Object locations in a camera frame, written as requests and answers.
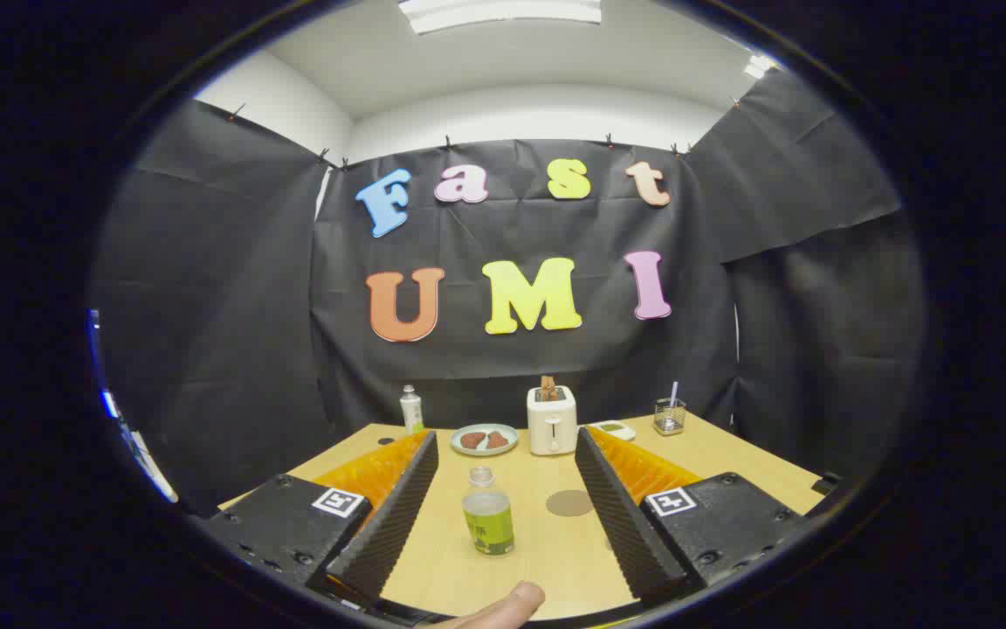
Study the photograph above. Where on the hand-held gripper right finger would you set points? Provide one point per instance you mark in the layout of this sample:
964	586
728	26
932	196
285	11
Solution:
621	515

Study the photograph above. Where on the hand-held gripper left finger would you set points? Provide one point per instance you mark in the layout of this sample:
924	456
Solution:
389	524

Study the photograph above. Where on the round brown coaster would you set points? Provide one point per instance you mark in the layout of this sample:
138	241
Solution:
569	502

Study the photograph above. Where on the clear bottle with green label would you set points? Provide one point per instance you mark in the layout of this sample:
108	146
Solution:
487	515

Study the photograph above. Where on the small white green bottle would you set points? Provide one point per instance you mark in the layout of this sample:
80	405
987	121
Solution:
411	409

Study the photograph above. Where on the white divided snack dish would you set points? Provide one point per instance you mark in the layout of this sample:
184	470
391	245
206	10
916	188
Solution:
615	429

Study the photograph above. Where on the wooden table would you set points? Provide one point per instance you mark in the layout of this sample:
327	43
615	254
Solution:
538	559

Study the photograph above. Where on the white toaster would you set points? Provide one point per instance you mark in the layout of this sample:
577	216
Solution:
552	424

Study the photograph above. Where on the brown bread piece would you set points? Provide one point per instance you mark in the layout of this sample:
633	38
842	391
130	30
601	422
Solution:
498	439
472	439

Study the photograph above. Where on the pale green plate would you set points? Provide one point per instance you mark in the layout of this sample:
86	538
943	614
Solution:
485	452

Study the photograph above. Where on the brown toast slice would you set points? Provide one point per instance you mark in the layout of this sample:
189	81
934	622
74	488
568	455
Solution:
547	384

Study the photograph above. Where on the black table clamp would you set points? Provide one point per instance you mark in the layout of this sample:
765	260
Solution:
824	483

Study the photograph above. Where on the small ceiling light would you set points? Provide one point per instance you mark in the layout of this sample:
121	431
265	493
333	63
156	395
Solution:
758	66

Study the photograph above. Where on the long ceiling light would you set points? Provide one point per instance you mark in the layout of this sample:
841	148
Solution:
503	10

